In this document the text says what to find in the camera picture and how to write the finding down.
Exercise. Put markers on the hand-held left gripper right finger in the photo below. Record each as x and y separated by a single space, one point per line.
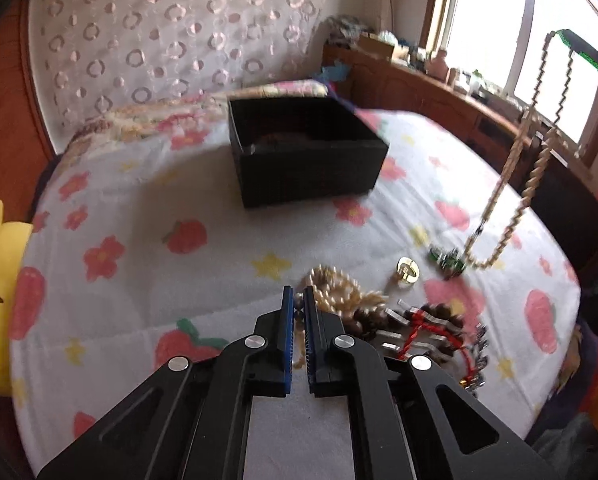
309 340

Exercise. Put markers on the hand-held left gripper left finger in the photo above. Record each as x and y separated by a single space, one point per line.
288 340

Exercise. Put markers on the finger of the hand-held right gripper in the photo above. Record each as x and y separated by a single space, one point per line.
581 52

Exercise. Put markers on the black jewelry box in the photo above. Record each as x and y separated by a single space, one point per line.
309 172

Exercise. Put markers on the window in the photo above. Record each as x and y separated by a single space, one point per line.
484 15

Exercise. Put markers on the wooden window cabinet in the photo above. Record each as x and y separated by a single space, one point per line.
419 97

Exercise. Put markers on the strawberry print blanket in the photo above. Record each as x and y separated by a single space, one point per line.
144 200

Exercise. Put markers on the cardboard box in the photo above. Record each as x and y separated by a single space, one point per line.
375 46

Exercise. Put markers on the blue bag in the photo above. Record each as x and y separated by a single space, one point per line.
333 71

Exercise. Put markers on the floral quilt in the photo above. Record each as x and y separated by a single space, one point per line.
144 115

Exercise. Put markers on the yellow plush toy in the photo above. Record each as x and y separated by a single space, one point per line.
1 280

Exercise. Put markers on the circle pattern wall curtain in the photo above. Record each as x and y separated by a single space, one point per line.
169 35

